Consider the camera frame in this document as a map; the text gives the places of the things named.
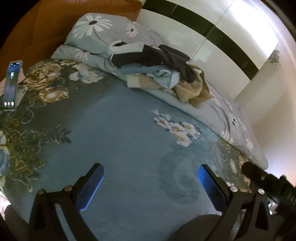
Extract smartphone with lit screen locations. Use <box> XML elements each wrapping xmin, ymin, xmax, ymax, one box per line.
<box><xmin>3</xmin><ymin>60</ymin><xmax>23</xmax><ymax>112</ymax></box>

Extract grey daisy print quilt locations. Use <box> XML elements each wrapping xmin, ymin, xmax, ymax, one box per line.
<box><xmin>51</xmin><ymin>13</ymin><xmax>269</xmax><ymax>169</ymax></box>

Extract person's left leg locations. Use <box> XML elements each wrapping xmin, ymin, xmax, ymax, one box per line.
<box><xmin>3</xmin><ymin>205</ymin><xmax>29</xmax><ymax>241</ymax></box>

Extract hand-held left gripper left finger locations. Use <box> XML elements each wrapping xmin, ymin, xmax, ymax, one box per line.
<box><xmin>28</xmin><ymin>163</ymin><xmax>104</xmax><ymax>241</ymax></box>

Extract tan plaid garment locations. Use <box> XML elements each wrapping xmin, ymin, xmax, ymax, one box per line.
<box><xmin>174</xmin><ymin>65</ymin><xmax>212</xmax><ymax>108</ymax></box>

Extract cream brown fleece garment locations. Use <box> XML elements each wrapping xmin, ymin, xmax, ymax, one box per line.
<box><xmin>127</xmin><ymin>75</ymin><xmax>162</xmax><ymax>90</ymax></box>

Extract black and white jacket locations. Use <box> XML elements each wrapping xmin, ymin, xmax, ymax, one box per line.
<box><xmin>108</xmin><ymin>40</ymin><xmax>201</xmax><ymax>82</ymax></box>

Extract white wardrobe with black stripe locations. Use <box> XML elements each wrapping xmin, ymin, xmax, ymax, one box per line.
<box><xmin>136</xmin><ymin>0</ymin><xmax>287</xmax><ymax>100</ymax></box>

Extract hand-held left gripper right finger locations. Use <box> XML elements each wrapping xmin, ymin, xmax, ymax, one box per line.
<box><xmin>198</xmin><ymin>164</ymin><xmax>284</xmax><ymax>241</ymax></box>

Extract light blue shirt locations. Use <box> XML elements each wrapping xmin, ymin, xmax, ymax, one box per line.
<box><xmin>120</xmin><ymin>65</ymin><xmax>181</xmax><ymax>90</ymax></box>

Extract blue floral blanket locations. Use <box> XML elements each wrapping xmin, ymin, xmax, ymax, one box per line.
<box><xmin>0</xmin><ymin>58</ymin><xmax>269</xmax><ymax>241</ymax></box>

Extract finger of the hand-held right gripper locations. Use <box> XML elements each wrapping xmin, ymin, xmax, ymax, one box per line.
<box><xmin>241</xmin><ymin>161</ymin><xmax>281</xmax><ymax>193</ymax></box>

